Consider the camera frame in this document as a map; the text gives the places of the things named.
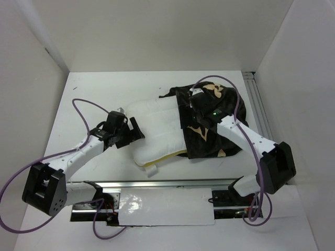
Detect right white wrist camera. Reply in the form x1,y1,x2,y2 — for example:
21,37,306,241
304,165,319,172
189,88,204,97

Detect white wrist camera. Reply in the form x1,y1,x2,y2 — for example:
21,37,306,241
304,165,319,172
189,88,204,97
116,107,127,116

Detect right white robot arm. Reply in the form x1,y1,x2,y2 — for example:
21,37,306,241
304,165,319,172
189,88,296,205

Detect white pillow yellow edge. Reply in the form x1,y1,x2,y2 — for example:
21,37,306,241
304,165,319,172
126,96,186,178

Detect white cover plate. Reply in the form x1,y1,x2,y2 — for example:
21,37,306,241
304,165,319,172
118,188,215,226

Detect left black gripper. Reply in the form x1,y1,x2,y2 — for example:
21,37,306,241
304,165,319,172
114,117,144,149

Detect black beige patterned pillowcase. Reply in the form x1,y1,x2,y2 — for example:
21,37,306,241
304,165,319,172
160,81,242,159

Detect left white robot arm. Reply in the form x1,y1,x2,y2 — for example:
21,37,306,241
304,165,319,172
22,111,145,216

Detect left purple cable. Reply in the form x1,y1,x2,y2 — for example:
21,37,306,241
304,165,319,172
0,98,131,240

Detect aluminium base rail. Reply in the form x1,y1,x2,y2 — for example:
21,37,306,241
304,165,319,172
70,178,264,223

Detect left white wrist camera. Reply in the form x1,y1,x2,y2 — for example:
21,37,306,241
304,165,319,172
116,107,127,116

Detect aluminium side rail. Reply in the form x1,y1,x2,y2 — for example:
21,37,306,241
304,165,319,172
242,72,273,140

